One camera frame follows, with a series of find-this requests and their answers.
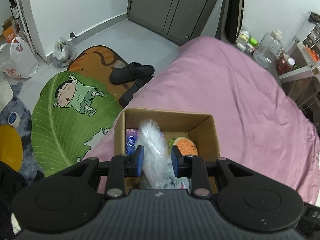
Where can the clear plastic water jug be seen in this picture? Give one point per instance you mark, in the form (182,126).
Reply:
(269,48)

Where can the black slipper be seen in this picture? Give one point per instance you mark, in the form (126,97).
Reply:
(128,95)
(131,72)

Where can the white plastic shopping bag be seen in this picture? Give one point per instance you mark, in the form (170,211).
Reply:
(17,60)

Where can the pink bed sheet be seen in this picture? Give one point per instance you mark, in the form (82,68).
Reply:
(257,124)

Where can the plush hamburger toy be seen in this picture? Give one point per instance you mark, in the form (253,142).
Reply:
(185,146)

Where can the clear bag white filling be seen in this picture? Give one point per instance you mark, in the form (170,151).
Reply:
(157,162)

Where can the grey pink plush toy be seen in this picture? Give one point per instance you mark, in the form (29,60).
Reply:
(169,183)

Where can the orange cat floor mat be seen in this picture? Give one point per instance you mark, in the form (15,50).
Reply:
(99,62)

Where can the grey wardrobe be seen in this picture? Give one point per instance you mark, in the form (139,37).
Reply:
(177,20)

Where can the white supplement bottle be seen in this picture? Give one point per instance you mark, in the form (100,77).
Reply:
(243,36)

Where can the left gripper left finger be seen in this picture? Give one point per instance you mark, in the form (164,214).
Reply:
(121,167)

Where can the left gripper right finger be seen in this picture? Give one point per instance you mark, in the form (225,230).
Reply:
(194,168)

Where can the green leaf cartoon rug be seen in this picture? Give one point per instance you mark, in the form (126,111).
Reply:
(72,115)

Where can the brown cardboard box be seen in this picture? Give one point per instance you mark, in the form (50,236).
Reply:
(199,128)

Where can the small clear trash bag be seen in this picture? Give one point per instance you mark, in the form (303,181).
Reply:
(63,53)

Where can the blue tissue pack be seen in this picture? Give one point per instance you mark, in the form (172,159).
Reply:
(131,139)

